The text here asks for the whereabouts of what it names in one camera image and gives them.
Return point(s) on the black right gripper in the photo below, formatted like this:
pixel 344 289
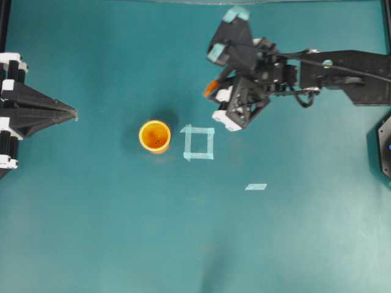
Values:
pixel 255 60

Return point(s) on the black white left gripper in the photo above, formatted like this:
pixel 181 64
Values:
pixel 16 127

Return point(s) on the orange block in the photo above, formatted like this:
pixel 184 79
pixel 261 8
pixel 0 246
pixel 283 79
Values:
pixel 211 88

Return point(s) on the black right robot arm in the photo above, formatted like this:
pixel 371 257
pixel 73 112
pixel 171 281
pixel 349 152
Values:
pixel 364 77

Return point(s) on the orange plastic cup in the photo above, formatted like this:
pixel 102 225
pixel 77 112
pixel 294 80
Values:
pixel 155 136

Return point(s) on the light blue tape square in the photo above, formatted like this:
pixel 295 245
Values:
pixel 199 143

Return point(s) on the light blue tape strip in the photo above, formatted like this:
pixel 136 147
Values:
pixel 257 186

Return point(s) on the black white wrist camera mount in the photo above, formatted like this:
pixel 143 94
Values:
pixel 240 101

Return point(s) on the black frame post left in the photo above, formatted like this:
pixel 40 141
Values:
pixel 5 6

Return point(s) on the black frame post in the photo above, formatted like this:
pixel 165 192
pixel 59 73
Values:
pixel 5 6
pixel 387 22

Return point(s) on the black frame post right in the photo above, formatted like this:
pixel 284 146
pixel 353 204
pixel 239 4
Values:
pixel 387 22

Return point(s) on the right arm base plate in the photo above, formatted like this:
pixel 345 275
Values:
pixel 378 150

